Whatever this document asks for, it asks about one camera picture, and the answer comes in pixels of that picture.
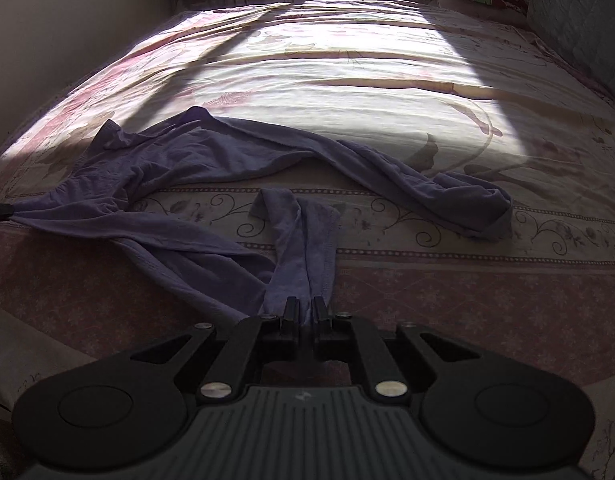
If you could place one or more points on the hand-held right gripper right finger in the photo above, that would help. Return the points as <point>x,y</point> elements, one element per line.
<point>319,318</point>

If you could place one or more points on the grey quilted blanket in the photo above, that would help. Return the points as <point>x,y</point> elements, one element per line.
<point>582,15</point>

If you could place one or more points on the floral bed sheet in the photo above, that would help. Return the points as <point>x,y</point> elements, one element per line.
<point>337,85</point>

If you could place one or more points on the purple pants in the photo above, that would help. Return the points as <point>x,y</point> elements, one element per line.
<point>187,160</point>

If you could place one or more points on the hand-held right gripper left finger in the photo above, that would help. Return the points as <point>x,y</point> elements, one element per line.
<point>291,318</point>

